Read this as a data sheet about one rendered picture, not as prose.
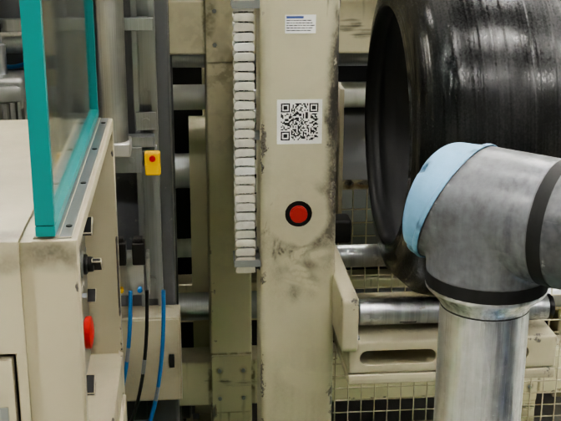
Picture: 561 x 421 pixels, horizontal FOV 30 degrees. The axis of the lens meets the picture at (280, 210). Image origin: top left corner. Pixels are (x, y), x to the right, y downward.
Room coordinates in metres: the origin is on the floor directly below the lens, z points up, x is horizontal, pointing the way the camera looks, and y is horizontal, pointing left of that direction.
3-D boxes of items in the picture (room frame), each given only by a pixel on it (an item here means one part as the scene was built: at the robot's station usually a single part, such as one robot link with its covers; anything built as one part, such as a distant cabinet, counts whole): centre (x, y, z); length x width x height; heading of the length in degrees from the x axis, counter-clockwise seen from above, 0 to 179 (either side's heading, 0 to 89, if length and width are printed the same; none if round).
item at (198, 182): (2.58, 0.20, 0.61); 0.33 x 0.06 x 0.86; 5
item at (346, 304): (1.79, -0.10, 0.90); 0.40 x 0.03 x 0.10; 5
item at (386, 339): (1.66, -0.29, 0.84); 0.36 x 0.09 x 0.06; 95
